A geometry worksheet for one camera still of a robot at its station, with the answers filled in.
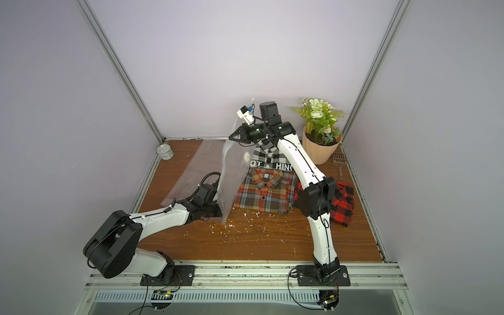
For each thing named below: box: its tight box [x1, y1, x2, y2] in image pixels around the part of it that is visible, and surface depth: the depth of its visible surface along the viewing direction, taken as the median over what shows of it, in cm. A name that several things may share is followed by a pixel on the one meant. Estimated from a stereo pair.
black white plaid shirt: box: [250, 139, 293, 172], surface depth 108 cm
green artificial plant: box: [290, 97, 347, 146], surface depth 94 cm
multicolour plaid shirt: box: [233, 168, 297, 214], surface depth 96 cm
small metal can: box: [156, 143, 174, 161], surface depth 112 cm
